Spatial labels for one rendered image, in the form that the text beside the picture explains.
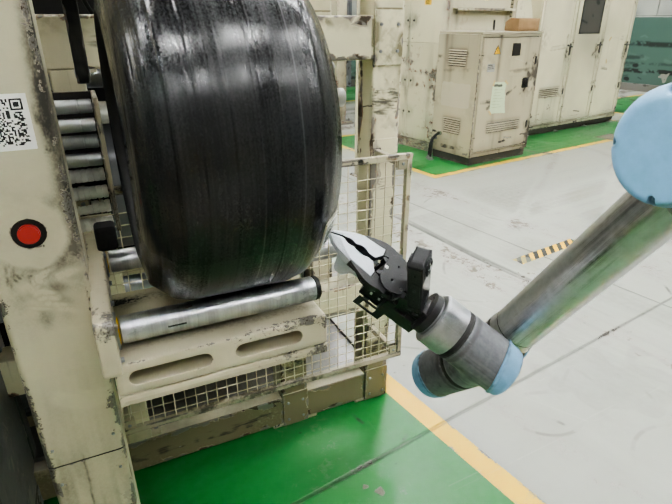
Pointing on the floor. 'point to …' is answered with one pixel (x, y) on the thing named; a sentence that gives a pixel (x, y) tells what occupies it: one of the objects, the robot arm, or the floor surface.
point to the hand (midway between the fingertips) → (338, 235)
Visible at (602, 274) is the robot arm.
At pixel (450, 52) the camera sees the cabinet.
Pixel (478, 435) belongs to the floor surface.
